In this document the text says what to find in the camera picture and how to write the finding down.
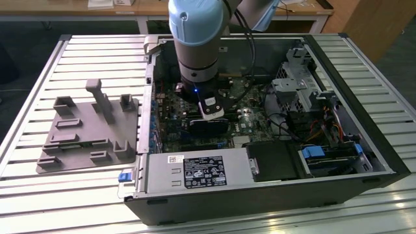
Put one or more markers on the blue disk carrier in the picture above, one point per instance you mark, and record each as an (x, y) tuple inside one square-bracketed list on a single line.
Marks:
[(312, 152)]

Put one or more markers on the black plastic shroud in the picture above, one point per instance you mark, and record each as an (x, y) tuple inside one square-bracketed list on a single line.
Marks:
[(272, 161)]

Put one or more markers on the black expansion slot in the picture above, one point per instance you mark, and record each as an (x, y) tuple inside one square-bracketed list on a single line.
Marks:
[(198, 147)]

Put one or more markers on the green RAM stick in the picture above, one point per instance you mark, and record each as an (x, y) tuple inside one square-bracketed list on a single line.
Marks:
[(72, 146)]

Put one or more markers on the black graphics card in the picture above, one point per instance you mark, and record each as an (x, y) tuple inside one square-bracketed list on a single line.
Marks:
[(208, 129)]

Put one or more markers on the grey metal drive cage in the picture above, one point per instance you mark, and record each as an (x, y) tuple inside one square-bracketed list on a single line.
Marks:
[(286, 84)]

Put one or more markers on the silver chipset heatsink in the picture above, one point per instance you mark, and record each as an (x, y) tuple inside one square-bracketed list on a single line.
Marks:
[(240, 140)]

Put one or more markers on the wooden desk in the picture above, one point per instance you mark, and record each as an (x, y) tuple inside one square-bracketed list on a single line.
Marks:
[(64, 12)]

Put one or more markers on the white cardboard box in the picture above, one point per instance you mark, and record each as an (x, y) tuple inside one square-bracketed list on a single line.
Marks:
[(124, 2), (100, 4)]

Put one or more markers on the green motherboard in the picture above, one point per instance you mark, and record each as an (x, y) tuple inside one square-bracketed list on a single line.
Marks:
[(256, 122)]

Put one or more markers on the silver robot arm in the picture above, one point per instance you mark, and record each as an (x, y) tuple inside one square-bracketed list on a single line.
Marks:
[(198, 56)]

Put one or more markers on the wooden cabinet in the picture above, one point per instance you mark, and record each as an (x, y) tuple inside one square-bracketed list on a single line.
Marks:
[(367, 24)]

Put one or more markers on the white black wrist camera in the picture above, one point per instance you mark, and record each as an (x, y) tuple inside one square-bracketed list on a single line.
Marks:
[(211, 109)]

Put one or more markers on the black PC case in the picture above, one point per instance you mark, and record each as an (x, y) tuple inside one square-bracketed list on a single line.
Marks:
[(227, 207)]

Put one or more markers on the blue case latch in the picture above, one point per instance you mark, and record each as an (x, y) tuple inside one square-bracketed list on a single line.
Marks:
[(124, 177)]

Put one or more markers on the grey parts rack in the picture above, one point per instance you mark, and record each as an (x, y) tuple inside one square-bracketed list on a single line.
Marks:
[(84, 126)]

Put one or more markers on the silver power supply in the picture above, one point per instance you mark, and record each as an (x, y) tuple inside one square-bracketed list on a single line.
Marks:
[(163, 175)]

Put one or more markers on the blue plastic clip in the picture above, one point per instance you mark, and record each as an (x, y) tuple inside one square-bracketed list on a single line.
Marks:
[(358, 150)]

